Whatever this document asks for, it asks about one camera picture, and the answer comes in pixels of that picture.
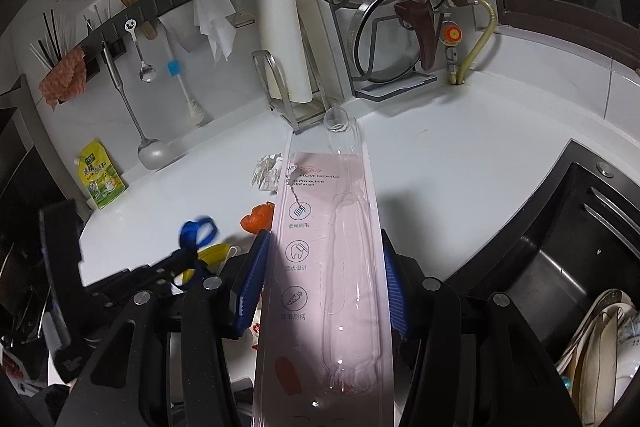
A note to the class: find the crumpled candy wrapper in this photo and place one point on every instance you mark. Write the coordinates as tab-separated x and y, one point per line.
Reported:
265	172

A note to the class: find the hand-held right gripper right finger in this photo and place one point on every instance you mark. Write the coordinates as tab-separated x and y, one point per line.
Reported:
397	297

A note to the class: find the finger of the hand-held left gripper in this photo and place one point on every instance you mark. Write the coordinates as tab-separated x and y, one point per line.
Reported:
200	234

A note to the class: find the clear pink toothbrush package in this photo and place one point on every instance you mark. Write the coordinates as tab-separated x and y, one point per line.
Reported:
320	232

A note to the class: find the orange wrapper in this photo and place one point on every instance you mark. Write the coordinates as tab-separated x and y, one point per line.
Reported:
255	219

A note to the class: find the glass pot lid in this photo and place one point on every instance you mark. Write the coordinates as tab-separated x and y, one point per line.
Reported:
385	52

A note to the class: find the yellow face mask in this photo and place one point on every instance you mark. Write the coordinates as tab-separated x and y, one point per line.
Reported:
217	253

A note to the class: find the dark range hood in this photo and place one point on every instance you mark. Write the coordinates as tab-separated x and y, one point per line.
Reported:
20	157

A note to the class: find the orange dishcloth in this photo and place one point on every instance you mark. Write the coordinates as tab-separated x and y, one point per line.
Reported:
62	77

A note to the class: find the bundle of chopsticks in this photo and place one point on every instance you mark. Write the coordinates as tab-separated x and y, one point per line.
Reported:
50	37

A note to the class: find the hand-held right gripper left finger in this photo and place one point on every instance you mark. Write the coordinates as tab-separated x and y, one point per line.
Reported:
250	287

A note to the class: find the steel ladle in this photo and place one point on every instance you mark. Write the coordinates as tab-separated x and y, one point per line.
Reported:
152	154

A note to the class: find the brown silicone mitt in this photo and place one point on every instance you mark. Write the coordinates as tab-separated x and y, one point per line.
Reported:
427	42

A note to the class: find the white hanging cloth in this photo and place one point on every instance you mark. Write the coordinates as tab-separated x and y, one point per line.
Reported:
212	12

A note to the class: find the white cutting board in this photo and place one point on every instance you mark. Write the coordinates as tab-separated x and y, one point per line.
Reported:
280	7

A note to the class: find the metal cutting board holder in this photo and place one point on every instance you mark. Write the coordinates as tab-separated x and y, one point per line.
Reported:
305	117

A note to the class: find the dark pot lid rack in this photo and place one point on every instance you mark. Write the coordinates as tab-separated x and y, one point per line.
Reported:
395	87

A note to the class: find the beige plate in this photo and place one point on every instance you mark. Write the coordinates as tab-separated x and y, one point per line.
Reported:
595	357

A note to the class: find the yellow green seasoning pouch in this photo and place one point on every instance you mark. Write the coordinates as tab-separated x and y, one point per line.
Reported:
100	182

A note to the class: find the small steel spoon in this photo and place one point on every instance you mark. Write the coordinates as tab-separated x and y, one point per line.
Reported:
146	74

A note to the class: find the gas valve with orange dial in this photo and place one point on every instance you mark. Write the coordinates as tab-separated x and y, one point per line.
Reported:
452	34

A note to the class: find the black kitchen sink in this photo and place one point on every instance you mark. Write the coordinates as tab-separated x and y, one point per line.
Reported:
550	257

